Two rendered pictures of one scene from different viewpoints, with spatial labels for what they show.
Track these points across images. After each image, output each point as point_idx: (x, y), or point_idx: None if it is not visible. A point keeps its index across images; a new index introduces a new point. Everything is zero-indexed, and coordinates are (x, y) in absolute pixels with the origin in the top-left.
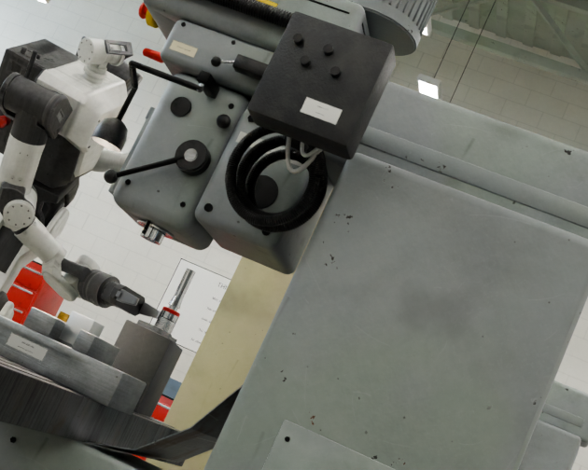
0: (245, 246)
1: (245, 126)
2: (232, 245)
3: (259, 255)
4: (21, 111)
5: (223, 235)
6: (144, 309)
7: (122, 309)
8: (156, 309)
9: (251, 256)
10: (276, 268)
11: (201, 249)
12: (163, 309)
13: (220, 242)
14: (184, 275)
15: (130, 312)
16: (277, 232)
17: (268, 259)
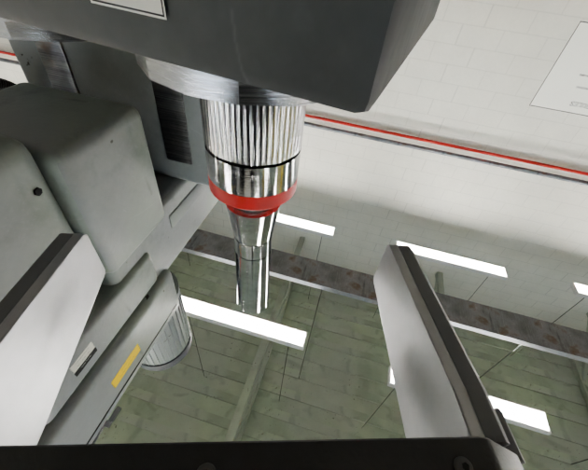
0: (23, 103)
1: None
2: (28, 119)
3: (58, 103)
4: None
5: None
6: (425, 407)
7: (108, 444)
8: (380, 311)
9: (71, 116)
10: (102, 103)
11: (3, 135)
12: (208, 179)
13: (23, 134)
14: (237, 289)
15: (332, 441)
16: None
17: (67, 98)
